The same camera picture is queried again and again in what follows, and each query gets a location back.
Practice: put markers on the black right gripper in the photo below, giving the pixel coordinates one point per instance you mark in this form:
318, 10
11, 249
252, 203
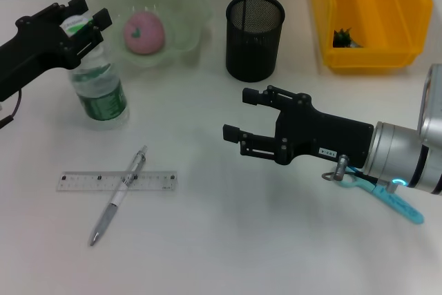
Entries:
328, 136

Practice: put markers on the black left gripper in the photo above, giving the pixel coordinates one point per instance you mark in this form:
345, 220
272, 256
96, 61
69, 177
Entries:
31, 53

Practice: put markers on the pink toy peach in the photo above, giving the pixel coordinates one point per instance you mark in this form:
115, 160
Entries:
145, 34

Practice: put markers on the clear green-label water bottle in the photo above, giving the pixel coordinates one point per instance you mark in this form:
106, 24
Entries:
100, 101

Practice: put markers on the green plastic wrapper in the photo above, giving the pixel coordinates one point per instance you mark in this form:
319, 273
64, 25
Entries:
343, 38

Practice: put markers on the black mesh pen holder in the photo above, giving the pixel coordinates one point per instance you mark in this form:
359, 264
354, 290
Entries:
253, 49

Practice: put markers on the translucent green fruit bowl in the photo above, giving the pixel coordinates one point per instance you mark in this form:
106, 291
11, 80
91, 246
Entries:
183, 22

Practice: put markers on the grey white ballpoint pen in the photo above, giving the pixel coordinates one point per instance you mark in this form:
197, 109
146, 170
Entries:
110, 208

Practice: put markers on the transparent plastic ruler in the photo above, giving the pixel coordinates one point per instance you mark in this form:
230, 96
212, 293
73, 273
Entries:
83, 181

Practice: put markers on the blue scissors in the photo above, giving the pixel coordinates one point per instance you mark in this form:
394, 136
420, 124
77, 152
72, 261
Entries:
400, 205

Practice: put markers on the yellow plastic bin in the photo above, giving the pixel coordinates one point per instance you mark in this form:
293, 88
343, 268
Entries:
373, 8

